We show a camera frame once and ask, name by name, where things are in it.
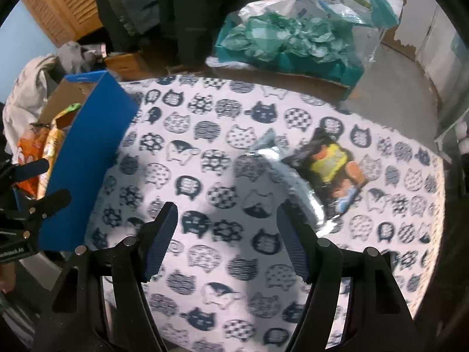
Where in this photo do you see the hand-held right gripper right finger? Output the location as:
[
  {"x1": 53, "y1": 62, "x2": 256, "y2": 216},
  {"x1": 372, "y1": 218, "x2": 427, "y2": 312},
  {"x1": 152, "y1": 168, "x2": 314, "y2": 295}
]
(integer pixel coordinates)
[{"x1": 276, "y1": 202, "x2": 426, "y2": 352}]

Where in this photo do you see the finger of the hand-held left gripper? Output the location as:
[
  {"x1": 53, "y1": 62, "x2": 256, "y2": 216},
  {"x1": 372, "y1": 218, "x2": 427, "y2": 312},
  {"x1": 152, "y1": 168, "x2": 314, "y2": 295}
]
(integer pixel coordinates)
[
  {"x1": 0, "y1": 158, "x2": 50, "y2": 186},
  {"x1": 0, "y1": 189, "x2": 72, "y2": 236}
]

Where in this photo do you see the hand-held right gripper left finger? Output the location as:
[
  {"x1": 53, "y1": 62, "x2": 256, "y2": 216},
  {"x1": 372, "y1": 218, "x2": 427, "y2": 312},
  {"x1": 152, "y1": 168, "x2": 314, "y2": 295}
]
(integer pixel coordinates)
[{"x1": 33, "y1": 202, "x2": 179, "y2": 352}]

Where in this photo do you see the orange bag white print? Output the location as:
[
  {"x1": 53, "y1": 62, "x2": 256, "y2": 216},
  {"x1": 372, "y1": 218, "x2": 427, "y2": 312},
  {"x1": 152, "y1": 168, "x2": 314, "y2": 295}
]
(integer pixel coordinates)
[{"x1": 15, "y1": 125, "x2": 50, "y2": 195}]

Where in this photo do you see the yellow snack packet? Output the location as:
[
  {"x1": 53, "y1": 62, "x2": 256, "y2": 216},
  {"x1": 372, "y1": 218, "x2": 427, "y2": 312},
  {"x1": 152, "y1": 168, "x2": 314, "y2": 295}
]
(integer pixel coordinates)
[{"x1": 37, "y1": 115, "x2": 70, "y2": 197}]

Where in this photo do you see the clear silver plastic packet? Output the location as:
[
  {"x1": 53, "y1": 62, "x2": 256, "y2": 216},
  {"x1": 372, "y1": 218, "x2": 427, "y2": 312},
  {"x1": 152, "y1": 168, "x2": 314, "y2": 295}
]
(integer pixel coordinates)
[{"x1": 249, "y1": 129, "x2": 345, "y2": 233}]

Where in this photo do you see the blue cardboard box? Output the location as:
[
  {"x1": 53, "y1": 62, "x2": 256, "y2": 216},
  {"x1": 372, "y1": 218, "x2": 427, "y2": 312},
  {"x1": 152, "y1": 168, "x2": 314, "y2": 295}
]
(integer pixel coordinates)
[{"x1": 13, "y1": 71, "x2": 140, "y2": 252}]

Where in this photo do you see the pile of white clothes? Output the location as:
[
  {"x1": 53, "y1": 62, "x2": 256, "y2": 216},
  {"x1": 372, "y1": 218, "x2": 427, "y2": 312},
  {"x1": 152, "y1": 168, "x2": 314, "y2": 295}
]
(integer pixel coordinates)
[{"x1": 2, "y1": 42, "x2": 107, "y2": 133}]

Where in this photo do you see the cat print tablecloth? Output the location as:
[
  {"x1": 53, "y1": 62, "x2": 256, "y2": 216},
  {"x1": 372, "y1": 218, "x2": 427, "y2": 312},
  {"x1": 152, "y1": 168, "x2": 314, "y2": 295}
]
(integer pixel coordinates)
[{"x1": 84, "y1": 73, "x2": 446, "y2": 352}]

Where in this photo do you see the small cardboard box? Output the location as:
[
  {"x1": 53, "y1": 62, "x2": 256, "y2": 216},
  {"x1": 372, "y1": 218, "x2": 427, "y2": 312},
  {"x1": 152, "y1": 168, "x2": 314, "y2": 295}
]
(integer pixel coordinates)
[{"x1": 104, "y1": 53, "x2": 149, "y2": 79}]

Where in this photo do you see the wooden louvered door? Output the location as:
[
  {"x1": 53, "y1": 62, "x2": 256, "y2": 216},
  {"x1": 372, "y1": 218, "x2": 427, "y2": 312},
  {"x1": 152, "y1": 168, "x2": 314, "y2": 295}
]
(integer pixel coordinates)
[{"x1": 22, "y1": 0, "x2": 105, "y2": 48}]

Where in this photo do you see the teal box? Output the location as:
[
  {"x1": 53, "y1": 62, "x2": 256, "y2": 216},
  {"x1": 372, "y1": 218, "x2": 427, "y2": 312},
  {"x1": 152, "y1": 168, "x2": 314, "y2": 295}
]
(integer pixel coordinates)
[{"x1": 214, "y1": 15, "x2": 363, "y2": 89}]

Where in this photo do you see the grey hanging jacket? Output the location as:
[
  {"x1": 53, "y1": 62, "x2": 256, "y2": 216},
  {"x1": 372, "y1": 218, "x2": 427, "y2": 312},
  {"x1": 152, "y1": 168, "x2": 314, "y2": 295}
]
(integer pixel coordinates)
[{"x1": 90, "y1": 0, "x2": 164, "y2": 54}]

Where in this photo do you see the clear display case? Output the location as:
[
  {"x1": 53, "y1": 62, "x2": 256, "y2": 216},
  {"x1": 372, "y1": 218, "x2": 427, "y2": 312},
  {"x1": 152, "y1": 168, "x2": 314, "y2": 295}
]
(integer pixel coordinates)
[{"x1": 434, "y1": 110, "x2": 469, "y2": 164}]

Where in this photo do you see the black hanging jacket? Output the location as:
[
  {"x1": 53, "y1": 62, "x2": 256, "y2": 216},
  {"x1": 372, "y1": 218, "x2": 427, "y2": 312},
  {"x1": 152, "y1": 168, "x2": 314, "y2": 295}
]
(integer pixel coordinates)
[{"x1": 154, "y1": 0, "x2": 275, "y2": 70}]

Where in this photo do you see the white plastic bag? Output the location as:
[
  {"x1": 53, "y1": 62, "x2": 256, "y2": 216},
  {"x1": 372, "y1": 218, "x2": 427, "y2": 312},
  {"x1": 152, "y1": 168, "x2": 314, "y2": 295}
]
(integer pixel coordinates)
[{"x1": 238, "y1": 0, "x2": 404, "y2": 63}]

